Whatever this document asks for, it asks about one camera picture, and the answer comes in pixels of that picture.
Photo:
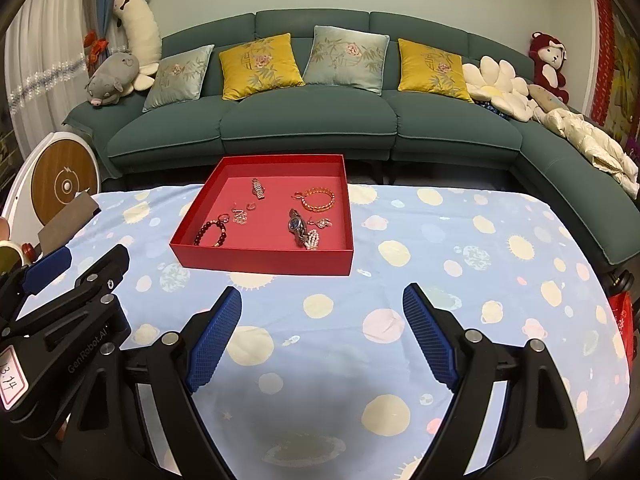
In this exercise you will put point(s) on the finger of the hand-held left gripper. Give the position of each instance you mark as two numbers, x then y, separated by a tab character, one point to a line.
47	264
95	267

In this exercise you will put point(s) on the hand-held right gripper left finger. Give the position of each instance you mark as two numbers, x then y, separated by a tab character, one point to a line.
215	345

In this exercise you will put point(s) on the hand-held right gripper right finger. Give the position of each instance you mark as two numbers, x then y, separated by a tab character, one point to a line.
430	340

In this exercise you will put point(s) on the red tray box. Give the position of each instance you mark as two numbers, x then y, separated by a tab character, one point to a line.
280	172

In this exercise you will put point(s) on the brown cardboard sheet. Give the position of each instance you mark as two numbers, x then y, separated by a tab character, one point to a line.
65	230

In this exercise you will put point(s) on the light blue printed blanket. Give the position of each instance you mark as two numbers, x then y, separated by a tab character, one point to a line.
350	310

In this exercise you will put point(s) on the round white wooden device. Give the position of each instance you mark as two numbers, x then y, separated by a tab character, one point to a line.
62	175

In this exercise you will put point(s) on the dark wrist watch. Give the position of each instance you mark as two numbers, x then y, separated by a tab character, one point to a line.
295	224

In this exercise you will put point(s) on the silver pendant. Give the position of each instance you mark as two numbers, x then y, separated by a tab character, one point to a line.
322	222

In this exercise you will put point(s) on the grey pig plush toy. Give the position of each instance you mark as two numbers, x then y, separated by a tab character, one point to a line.
112	77

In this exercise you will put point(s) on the red bag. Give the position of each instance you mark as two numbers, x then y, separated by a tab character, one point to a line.
622	320

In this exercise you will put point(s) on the light blue embroidered cushion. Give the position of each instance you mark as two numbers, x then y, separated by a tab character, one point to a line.
345	60
175	77

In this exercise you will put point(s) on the red curtain tie ornament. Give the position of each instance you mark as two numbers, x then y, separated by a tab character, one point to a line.
95	47

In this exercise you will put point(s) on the white sheer curtain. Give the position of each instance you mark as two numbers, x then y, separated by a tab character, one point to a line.
45	35

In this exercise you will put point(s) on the green sofa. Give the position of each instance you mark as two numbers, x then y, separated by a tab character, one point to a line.
310	125

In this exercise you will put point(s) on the long white plush toy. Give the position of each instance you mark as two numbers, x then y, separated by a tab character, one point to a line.
140	30

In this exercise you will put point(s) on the yellow embroidered cushion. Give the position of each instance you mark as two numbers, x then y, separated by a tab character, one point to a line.
432	72
260	67

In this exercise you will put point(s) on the white flower shaped cushion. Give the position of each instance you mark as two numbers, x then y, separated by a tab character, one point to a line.
495	85

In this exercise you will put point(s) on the beige plush toy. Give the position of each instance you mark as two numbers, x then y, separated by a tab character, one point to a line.
545	97

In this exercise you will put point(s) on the red monkey plush toy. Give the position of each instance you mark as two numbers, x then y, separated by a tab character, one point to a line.
547	65

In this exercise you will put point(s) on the wall painting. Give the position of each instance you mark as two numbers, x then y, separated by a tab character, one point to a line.
627	70

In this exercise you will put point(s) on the red patterned wall hanging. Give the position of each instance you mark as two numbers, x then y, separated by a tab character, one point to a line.
602	35

